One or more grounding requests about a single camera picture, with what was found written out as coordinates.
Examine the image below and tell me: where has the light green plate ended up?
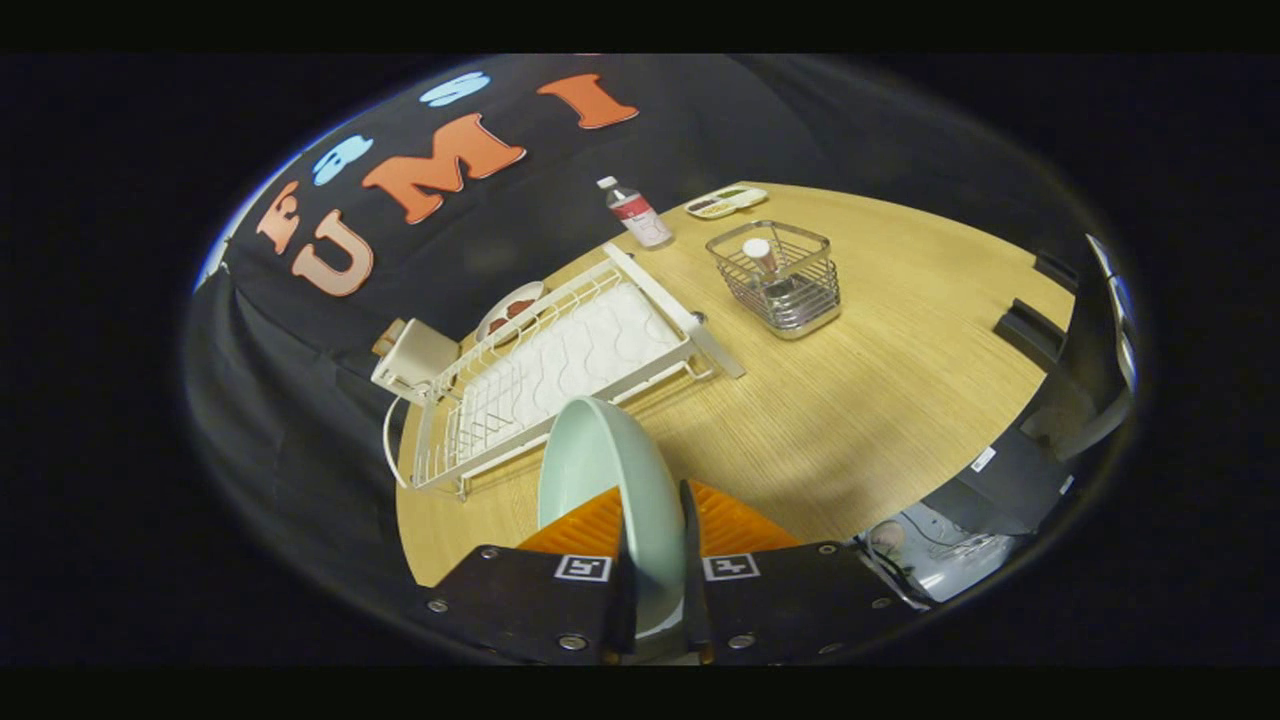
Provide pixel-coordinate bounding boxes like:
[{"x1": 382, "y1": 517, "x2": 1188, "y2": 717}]
[{"x1": 537, "y1": 396, "x2": 687, "y2": 641}]

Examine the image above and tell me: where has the beige plate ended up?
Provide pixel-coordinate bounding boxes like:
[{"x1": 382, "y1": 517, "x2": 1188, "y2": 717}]
[{"x1": 475, "y1": 281, "x2": 549, "y2": 346}]

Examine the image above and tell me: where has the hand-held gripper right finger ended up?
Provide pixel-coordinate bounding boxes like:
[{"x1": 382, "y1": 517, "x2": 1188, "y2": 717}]
[{"x1": 680, "y1": 479, "x2": 931, "y2": 667}]

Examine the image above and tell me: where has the white divided snack tray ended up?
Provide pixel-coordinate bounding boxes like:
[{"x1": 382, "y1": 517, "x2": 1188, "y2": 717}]
[{"x1": 685, "y1": 186, "x2": 769, "y2": 220}]

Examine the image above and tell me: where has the white wire dish rack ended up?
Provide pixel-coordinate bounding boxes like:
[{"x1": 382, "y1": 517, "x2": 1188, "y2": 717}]
[{"x1": 383, "y1": 242, "x2": 746, "y2": 499}]

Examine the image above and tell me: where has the white drain tray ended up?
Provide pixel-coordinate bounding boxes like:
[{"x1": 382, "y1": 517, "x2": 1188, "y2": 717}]
[{"x1": 455, "y1": 283, "x2": 691, "y2": 451}]

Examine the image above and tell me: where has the black backdrop cloth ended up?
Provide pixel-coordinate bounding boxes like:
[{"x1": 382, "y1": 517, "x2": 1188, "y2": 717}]
[{"x1": 185, "y1": 55, "x2": 1086, "y2": 641}]

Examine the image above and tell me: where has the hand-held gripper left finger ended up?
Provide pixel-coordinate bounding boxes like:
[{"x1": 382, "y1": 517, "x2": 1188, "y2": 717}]
[{"x1": 410, "y1": 485, "x2": 639, "y2": 667}]

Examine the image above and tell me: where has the metal wire basket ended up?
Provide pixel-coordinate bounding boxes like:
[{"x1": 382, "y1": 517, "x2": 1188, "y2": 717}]
[{"x1": 705, "y1": 220, "x2": 842, "y2": 341}]

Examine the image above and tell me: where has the clear bottle with red label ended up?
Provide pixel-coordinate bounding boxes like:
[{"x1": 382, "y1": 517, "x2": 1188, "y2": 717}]
[{"x1": 597, "y1": 176, "x2": 675, "y2": 250}]

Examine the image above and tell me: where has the white toaster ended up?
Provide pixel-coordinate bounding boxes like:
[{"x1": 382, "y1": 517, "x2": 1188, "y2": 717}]
[{"x1": 371, "y1": 318, "x2": 463, "y2": 406}]

